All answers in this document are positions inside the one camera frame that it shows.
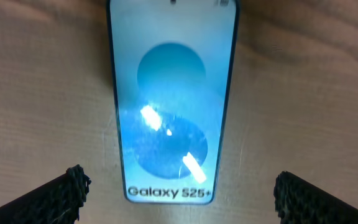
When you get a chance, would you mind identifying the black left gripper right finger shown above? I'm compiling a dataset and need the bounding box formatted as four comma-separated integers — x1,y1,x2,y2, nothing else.
273,171,358,224

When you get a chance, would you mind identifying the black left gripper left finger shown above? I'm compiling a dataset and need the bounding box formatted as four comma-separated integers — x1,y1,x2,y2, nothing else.
0,165,91,224

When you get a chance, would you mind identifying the blue Galaxy smartphone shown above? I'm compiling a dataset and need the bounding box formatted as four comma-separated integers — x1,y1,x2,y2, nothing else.
106,0,240,205

